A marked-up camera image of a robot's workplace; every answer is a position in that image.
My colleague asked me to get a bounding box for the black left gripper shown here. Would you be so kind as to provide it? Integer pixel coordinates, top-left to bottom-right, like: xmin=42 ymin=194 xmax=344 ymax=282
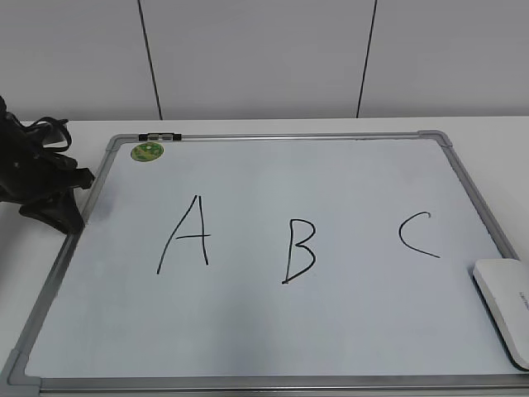
xmin=1 ymin=101 xmax=95 ymax=234

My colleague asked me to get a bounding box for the white whiteboard eraser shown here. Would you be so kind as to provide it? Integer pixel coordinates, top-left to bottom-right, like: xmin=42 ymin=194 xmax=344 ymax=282
xmin=473 ymin=258 xmax=528 ymax=370

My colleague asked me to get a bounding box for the green round magnet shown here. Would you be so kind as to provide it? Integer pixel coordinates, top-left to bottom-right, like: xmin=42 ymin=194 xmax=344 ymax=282
xmin=131 ymin=142 xmax=164 ymax=162

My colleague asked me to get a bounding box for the black and silver board clip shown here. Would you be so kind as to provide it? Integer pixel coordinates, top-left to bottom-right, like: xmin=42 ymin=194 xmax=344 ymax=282
xmin=138 ymin=132 xmax=183 ymax=141

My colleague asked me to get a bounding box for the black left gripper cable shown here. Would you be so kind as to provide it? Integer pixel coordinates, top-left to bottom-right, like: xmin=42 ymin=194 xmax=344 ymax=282
xmin=18 ymin=117 xmax=73 ymax=152

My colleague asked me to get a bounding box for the white board with grey frame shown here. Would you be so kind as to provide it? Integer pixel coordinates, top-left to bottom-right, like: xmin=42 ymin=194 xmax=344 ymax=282
xmin=1 ymin=131 xmax=528 ymax=396

